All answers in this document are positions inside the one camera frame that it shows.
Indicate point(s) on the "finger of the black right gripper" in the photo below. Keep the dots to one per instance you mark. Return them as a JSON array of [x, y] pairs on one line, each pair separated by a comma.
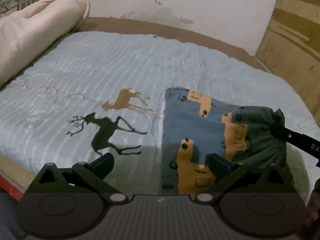
[[301, 141]]

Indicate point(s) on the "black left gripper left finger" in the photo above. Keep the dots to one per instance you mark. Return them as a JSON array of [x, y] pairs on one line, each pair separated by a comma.
[[82, 177]]

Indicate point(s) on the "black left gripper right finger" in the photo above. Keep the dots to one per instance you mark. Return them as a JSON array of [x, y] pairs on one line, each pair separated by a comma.
[[243, 178]]

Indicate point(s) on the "blue orange patterned pants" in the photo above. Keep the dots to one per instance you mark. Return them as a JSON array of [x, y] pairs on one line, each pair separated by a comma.
[[195, 126]]

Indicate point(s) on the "light blue deer bedspread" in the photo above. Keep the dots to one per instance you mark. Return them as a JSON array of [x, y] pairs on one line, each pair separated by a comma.
[[93, 93]]

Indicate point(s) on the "plywood wardrobe panel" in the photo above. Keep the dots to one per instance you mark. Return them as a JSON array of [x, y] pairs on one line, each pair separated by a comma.
[[290, 48]]

